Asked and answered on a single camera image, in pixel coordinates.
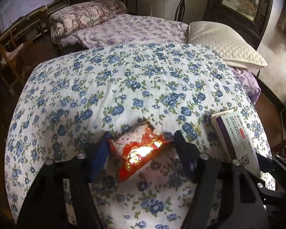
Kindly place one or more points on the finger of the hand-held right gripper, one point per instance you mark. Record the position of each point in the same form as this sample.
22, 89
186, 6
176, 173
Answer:
269, 193
281, 165

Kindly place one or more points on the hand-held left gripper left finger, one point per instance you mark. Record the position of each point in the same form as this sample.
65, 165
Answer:
100, 155

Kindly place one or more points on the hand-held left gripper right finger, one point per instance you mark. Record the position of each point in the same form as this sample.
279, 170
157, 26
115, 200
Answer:
184, 155

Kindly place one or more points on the red snack wrapper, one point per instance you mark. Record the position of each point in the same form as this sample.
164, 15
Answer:
138, 158

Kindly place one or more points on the white purple medicine box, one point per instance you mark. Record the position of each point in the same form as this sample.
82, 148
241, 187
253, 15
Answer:
238, 138

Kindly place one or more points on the blue floral quilt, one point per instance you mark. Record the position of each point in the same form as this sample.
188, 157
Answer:
133, 81

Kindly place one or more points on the purple cloth pile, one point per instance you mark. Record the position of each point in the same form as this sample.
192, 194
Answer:
246, 83

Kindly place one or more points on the white quilted pillow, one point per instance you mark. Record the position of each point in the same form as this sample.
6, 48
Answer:
221, 43

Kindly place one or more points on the light wooden chair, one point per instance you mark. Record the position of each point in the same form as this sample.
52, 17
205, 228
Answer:
8, 62

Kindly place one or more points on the purple floral bed sheet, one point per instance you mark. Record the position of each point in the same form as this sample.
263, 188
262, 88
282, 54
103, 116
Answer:
138, 28

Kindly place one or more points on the folded maroon floral quilt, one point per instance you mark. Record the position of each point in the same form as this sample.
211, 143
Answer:
85, 16

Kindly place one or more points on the striped curtain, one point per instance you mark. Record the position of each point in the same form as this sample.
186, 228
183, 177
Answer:
285, 22

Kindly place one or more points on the black coat stand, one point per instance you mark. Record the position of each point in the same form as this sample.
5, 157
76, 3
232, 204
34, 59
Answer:
181, 7

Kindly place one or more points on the white wall sheet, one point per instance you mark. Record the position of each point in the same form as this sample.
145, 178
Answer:
26, 2

